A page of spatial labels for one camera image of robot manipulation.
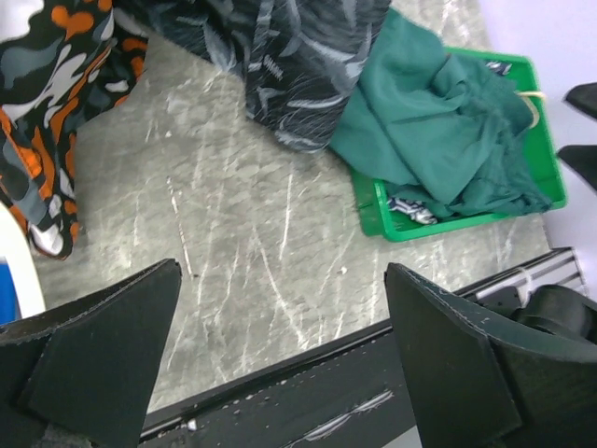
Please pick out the white laundry basket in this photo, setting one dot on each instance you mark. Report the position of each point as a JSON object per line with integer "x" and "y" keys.
{"x": 16, "y": 253}

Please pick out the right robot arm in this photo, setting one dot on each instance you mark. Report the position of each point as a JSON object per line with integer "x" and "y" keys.
{"x": 580, "y": 153}

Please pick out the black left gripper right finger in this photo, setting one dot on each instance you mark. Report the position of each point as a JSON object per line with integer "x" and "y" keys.
{"x": 478, "y": 378}

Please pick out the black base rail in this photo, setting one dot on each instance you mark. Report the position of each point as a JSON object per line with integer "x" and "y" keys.
{"x": 350, "y": 393}

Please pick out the dark leaf-print shorts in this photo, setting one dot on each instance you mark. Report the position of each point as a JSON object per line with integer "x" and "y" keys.
{"x": 299, "y": 60}

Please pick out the blue white patterned shorts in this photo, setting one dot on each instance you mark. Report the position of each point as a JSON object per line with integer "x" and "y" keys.
{"x": 414, "y": 210}

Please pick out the green plastic tray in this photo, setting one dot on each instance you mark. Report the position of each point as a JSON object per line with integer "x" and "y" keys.
{"x": 372, "y": 194}

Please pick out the orange camouflage shorts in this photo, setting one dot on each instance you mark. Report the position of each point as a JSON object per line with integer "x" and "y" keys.
{"x": 63, "y": 63}

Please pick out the dark green shorts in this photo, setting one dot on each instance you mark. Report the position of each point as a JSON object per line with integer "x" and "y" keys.
{"x": 439, "y": 128}

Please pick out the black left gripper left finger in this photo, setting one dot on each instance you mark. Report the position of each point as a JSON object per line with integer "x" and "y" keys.
{"x": 90, "y": 365}

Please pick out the blue garment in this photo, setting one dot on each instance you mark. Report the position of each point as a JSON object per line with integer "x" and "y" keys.
{"x": 9, "y": 307}

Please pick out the aluminium frame rail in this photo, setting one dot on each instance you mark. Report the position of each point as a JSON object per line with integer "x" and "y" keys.
{"x": 557, "y": 267}

